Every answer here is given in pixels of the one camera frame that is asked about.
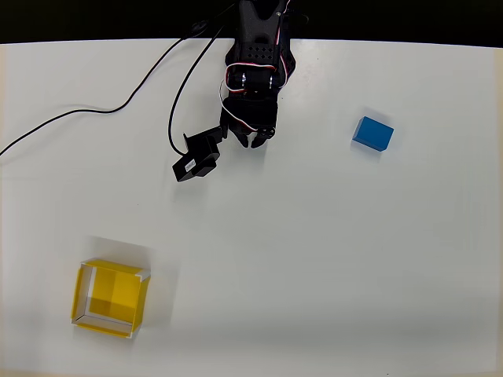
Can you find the blue cube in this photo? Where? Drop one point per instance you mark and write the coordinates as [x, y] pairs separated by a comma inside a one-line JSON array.
[[373, 133]]

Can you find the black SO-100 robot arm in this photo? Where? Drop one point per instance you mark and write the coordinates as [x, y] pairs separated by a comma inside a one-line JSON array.
[[255, 35]]

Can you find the black wrist-mounted camera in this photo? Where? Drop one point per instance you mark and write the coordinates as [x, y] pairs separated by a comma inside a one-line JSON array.
[[196, 159]]

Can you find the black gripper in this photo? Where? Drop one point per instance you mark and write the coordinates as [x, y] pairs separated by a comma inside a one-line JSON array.
[[244, 128]]

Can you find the yellow open box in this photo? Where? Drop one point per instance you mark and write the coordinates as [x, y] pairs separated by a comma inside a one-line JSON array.
[[114, 294]]

